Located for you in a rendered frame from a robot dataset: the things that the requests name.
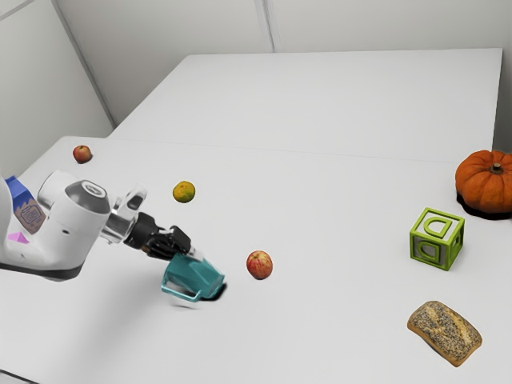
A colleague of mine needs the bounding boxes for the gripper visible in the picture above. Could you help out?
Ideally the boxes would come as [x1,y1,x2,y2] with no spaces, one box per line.
[122,211,206,262]

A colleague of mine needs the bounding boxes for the teal faceted mug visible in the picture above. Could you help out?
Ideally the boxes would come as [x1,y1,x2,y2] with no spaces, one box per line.
[160,254,227,302]

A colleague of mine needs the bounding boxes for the yellow green citrus fruit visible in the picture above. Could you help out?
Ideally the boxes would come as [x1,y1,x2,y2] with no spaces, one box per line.
[172,180,197,204]

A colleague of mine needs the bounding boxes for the large red yellow apple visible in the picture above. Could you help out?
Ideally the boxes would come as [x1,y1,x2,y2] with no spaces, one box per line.
[246,250,274,280]

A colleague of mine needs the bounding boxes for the small red apple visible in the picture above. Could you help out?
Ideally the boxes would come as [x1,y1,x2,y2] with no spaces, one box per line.
[72,145,93,164]

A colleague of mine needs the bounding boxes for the green letter block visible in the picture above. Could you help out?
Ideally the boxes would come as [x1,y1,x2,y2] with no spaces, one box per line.
[409,206,466,272]

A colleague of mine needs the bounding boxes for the seeded bread loaf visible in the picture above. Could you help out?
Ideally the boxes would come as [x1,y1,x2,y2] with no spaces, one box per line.
[406,300,483,368]

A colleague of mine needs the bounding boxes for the orange pumpkin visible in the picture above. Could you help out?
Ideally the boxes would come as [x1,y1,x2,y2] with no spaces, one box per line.
[454,150,512,219]

